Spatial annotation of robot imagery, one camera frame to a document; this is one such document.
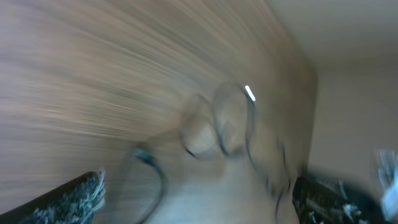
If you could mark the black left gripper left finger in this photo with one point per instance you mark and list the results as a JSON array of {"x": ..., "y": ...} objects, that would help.
[{"x": 76, "y": 201}]

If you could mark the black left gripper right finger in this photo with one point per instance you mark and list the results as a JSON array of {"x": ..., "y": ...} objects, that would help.
[{"x": 339, "y": 204}]

